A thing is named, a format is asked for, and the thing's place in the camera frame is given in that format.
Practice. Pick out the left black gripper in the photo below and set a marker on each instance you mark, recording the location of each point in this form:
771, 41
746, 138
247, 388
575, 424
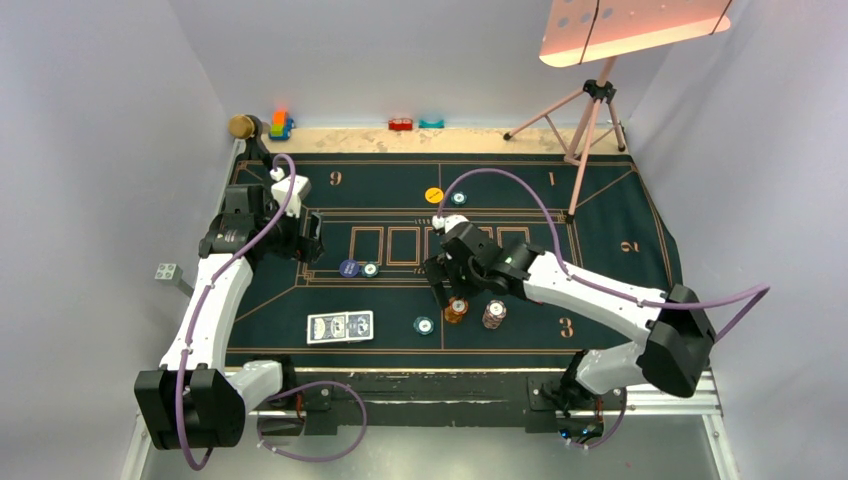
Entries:
298, 246

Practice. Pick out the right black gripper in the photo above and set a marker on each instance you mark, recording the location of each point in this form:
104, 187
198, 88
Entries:
437, 269

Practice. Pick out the orange red chip stack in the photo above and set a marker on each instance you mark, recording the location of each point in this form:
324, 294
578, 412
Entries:
456, 310

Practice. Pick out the purple small blind button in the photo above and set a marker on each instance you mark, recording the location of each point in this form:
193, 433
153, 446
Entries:
349, 268

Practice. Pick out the peach blue chip stack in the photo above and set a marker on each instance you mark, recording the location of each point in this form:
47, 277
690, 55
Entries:
494, 314

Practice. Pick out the green blue chip stack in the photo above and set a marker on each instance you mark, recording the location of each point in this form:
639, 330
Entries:
424, 325

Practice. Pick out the green blue chips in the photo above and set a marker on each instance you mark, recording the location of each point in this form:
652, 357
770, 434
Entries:
458, 198
370, 270

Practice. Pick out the yellow dealer button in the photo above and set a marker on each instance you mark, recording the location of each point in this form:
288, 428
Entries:
434, 195

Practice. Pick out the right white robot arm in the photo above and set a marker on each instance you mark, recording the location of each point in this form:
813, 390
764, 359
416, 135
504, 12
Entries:
669, 335

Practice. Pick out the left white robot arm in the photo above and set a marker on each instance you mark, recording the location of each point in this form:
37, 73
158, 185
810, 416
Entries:
189, 389

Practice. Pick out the green poker table mat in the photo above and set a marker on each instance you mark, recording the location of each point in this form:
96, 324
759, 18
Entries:
374, 210

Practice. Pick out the blue playing card deck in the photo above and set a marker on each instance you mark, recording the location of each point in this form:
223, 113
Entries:
340, 327

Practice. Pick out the colourful toy block stack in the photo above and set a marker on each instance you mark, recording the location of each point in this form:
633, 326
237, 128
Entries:
281, 125

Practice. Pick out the brass round knob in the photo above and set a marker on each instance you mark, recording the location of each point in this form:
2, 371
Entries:
244, 126

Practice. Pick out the red toy block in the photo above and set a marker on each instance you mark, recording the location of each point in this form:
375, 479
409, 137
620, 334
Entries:
401, 124

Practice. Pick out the teal toy block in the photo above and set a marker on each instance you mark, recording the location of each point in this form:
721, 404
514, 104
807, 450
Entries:
431, 123

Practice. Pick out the pink music stand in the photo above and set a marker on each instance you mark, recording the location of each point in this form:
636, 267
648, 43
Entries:
579, 32

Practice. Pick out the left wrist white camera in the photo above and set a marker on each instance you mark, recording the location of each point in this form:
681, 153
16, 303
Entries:
289, 191

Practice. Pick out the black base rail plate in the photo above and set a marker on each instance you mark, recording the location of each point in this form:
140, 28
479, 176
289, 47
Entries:
530, 400

